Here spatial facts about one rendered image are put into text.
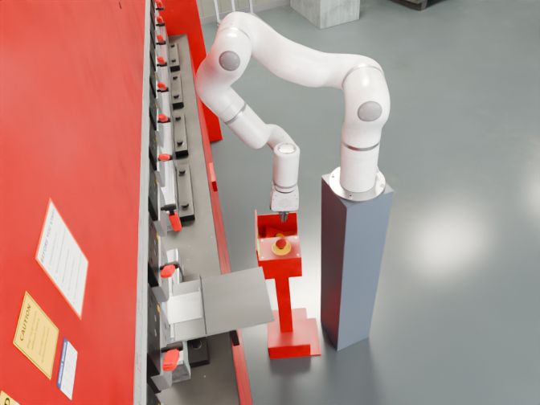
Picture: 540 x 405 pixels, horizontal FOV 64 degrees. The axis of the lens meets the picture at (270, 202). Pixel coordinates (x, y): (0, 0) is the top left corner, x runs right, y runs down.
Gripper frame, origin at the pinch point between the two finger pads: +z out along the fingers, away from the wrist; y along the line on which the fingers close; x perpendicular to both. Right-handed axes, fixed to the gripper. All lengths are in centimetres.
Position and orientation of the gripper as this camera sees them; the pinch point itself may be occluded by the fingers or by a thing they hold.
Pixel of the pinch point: (284, 215)
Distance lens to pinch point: 162.2
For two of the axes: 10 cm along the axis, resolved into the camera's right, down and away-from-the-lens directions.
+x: -0.4, -7.0, 7.1
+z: -0.1, 7.1, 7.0
